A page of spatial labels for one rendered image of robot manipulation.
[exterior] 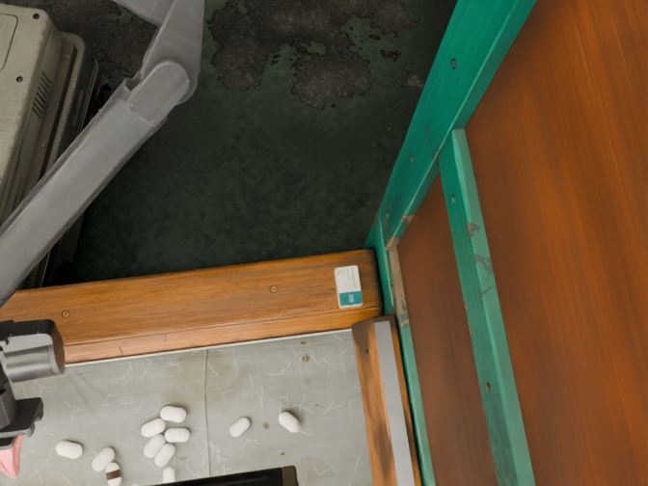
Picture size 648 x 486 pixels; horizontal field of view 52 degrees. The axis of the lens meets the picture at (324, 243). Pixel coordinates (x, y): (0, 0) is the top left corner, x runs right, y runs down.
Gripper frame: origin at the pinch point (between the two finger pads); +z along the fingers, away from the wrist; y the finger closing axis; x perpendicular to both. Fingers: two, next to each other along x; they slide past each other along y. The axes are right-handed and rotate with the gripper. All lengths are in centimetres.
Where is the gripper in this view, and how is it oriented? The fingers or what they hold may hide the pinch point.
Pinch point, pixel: (13, 471)
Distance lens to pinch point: 103.6
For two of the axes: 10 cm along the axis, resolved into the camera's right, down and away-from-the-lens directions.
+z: 0.6, 9.0, 4.4
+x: -1.2, -4.3, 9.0
